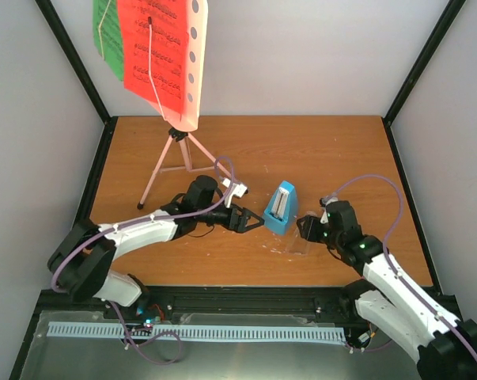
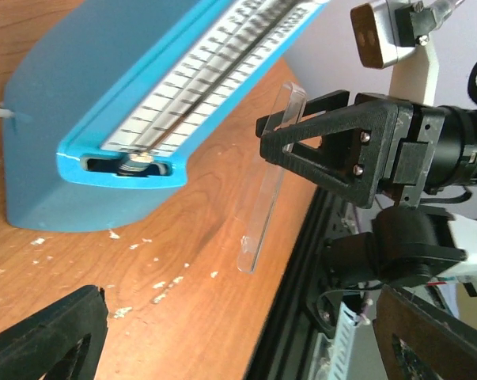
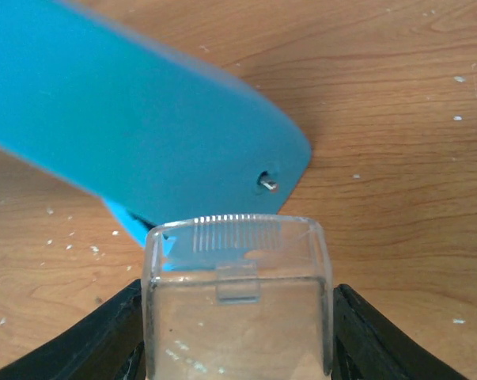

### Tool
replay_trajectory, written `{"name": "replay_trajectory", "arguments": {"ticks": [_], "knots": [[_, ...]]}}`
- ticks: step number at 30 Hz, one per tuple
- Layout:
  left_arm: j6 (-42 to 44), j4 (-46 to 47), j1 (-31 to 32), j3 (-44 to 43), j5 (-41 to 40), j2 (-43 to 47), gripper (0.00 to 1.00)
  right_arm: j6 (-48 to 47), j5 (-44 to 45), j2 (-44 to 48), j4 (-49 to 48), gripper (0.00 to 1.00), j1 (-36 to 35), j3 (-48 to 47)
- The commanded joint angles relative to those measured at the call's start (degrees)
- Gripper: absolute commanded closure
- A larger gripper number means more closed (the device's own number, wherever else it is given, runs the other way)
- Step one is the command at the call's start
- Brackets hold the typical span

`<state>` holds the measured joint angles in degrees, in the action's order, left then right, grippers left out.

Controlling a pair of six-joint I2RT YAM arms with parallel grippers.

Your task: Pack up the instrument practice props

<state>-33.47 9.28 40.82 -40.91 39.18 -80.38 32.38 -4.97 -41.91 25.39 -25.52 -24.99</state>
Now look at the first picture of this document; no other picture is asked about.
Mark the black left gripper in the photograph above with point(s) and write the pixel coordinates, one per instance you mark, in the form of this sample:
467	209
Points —
240	226

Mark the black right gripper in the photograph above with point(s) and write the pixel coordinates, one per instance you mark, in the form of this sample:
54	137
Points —
308	232

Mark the clear plastic metronome cover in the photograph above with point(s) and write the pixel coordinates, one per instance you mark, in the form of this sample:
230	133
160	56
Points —
297	245

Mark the blue metronome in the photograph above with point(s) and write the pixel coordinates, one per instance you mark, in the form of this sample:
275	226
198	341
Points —
281	212

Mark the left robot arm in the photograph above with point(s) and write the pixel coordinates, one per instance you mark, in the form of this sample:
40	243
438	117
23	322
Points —
81	265

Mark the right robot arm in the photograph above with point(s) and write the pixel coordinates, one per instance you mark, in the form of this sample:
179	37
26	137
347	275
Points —
441	345

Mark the pink music stand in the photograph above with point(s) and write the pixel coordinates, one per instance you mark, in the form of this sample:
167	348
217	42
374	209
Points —
184	124

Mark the red sheet music page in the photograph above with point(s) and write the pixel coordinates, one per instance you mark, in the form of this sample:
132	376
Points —
155	45

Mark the green sheet music page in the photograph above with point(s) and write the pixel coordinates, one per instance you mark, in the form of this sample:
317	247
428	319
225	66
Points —
107	35

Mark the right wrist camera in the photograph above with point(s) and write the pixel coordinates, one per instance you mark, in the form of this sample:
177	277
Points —
324	203

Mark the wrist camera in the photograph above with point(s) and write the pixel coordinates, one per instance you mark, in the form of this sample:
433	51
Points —
237	189
324	203

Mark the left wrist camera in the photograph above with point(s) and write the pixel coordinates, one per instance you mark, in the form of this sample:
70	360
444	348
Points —
237	189

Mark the black aluminium frame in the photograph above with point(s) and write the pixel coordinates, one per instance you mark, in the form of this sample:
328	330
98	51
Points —
263	58

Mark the light blue cable duct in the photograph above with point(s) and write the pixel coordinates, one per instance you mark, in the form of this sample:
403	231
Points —
202	333

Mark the metal base plate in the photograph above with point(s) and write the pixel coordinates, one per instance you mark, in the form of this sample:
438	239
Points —
166	356

